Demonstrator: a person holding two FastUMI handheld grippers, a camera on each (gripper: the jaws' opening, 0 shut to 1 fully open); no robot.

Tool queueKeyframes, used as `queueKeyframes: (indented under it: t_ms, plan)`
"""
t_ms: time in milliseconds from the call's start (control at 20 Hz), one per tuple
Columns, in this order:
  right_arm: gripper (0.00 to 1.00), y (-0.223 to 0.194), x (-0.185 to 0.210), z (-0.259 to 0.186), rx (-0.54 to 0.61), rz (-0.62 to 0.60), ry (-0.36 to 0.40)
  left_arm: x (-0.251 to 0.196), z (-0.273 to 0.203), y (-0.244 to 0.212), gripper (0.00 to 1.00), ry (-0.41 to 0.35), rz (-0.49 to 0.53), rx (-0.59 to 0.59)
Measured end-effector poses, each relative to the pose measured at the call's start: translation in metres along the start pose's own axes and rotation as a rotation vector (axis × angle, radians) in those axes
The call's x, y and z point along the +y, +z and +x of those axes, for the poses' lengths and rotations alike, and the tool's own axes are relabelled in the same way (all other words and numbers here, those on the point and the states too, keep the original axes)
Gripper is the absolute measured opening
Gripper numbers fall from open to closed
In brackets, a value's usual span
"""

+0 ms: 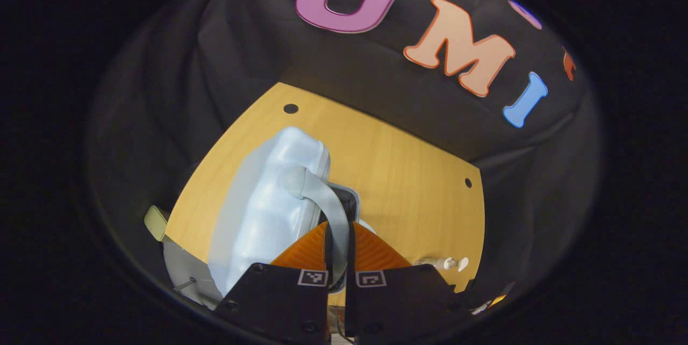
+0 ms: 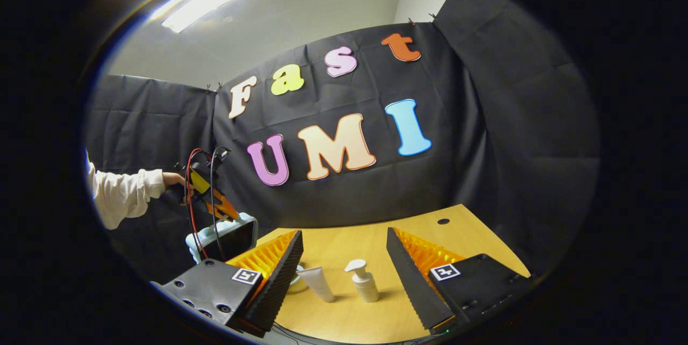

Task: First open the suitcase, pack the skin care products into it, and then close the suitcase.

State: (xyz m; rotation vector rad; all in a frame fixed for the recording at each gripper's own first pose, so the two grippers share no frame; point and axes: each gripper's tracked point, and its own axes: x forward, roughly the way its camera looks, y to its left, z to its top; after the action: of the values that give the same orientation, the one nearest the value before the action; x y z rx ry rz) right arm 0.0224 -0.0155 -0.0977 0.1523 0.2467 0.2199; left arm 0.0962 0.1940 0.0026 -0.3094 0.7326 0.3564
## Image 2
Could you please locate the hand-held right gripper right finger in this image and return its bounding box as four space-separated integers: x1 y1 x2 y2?
386 226 535 333

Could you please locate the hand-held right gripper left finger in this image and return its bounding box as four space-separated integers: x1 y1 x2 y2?
150 229 305 338

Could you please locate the light blue suitcase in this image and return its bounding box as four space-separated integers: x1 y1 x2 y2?
185 213 310 292

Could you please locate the white squeeze tube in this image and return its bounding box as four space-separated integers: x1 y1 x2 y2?
297 266 335 303

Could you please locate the white pump bottle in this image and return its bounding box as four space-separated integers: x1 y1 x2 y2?
345 259 380 303

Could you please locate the black backdrop cloth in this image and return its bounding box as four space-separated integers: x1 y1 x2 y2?
83 0 600 281

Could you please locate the ceiling light panel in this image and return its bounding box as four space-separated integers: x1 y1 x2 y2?
161 0 265 34

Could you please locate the black cable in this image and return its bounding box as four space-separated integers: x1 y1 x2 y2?
209 146 232 261

